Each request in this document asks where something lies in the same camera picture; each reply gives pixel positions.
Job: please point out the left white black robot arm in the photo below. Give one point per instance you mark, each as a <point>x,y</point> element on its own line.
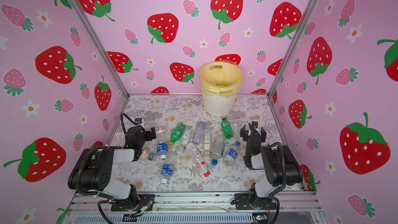
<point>92,174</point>

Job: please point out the white bin with yellow liner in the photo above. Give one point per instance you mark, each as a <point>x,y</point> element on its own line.
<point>220,84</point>

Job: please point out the clear bottle blue label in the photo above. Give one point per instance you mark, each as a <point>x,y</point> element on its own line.
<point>231,154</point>

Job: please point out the clear bottle red cap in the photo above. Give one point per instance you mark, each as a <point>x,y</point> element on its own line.
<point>198,159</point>

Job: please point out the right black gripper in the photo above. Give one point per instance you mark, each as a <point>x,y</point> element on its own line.
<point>253,135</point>

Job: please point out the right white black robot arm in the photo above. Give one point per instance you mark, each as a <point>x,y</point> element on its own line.
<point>276,160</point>

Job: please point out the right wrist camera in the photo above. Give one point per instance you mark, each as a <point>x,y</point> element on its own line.
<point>255,125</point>

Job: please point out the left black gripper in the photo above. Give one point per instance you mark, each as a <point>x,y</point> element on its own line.
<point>148,134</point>

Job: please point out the green bottle yellow cap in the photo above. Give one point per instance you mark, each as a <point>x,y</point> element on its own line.
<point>177,133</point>
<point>226,128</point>

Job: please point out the small bottle blue label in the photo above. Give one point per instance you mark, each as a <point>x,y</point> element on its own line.
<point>162,150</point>

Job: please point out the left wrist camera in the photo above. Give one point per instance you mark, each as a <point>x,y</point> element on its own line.
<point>138,121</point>

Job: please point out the bottle blue label white cap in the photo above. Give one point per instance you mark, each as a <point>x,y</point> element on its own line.
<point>167,171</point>

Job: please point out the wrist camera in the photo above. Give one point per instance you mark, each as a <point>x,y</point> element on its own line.
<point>255,125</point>
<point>138,121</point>

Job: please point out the clear bluish bottle upright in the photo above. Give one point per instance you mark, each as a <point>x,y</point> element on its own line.
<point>199,132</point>

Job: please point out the clear bottle green white label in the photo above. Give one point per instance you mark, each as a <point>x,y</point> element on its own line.
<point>207,146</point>

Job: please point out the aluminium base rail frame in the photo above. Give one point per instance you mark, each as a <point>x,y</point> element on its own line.
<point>289,207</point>

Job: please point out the clear bottle blue cap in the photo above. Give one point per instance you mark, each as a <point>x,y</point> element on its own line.
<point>217,149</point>

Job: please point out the clear bottle orange label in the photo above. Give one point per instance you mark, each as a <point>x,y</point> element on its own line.
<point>161,132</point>

